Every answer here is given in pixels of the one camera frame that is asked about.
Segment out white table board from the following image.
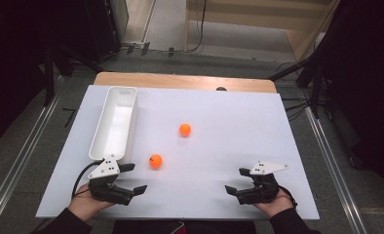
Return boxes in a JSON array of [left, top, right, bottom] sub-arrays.
[[35, 85, 321, 221]]

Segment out hanging black cable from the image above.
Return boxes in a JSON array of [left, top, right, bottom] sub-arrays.
[[185, 0, 209, 55]]

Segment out plain orange ball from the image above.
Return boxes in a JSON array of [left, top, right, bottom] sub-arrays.
[[178, 123, 192, 137]]

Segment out black floor cables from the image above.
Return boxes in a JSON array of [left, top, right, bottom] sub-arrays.
[[276, 60, 312, 122]]

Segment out metal floor rail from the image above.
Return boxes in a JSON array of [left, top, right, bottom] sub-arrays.
[[304, 106, 369, 234], [0, 76, 65, 230]]

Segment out person's right hand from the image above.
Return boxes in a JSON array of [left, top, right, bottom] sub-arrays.
[[252, 188, 295, 219]]

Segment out wooden table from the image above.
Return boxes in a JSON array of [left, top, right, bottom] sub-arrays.
[[93, 71, 278, 95]]

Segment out person's body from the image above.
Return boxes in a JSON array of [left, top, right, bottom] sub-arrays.
[[111, 219, 257, 234]]

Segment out black metal stand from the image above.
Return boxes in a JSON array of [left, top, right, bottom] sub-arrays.
[[267, 0, 344, 120], [41, 43, 105, 107]]

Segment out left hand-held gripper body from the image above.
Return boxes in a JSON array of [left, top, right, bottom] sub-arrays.
[[88, 154, 136, 207]]

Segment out wooden shelf frame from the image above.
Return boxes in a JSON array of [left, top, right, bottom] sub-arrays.
[[184, 0, 341, 62]]

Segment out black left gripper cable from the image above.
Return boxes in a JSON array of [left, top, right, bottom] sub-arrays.
[[71, 159, 105, 199]]

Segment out white plastic bin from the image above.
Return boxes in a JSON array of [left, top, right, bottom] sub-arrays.
[[88, 86, 139, 166]]

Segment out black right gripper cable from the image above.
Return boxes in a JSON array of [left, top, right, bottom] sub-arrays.
[[278, 184, 298, 210]]

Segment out orange ball with black mark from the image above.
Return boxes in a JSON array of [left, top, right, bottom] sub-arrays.
[[148, 154, 164, 170]]

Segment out black cabinet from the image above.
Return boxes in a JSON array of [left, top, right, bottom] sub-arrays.
[[84, 0, 130, 63]]

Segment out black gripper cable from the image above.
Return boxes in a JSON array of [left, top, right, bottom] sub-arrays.
[[71, 159, 105, 199], [278, 184, 298, 210]]

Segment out person's left hand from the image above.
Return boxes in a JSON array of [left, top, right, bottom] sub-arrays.
[[67, 183, 116, 222]]

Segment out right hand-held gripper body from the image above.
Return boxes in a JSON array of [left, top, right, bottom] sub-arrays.
[[237, 160, 290, 206]]

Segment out dark curtain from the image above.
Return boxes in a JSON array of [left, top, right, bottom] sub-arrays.
[[323, 0, 384, 203], [0, 0, 88, 154]]

